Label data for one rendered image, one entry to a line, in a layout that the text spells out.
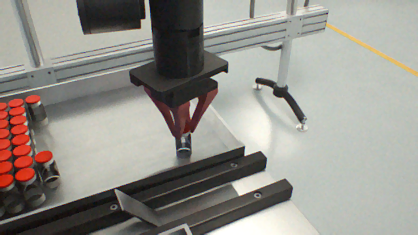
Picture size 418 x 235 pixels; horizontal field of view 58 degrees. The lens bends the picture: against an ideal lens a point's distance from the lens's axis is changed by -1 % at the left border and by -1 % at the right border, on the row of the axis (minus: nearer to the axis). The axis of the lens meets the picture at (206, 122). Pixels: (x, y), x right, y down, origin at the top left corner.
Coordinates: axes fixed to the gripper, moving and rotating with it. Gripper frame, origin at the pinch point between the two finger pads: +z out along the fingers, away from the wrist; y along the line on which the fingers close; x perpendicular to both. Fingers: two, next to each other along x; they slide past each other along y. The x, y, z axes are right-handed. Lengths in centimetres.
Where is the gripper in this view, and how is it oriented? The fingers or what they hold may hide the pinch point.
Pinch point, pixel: (183, 128)
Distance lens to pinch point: 49.3
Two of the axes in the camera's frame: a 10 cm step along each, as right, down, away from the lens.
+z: 0.1, 8.1, 5.9
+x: 6.6, 4.4, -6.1
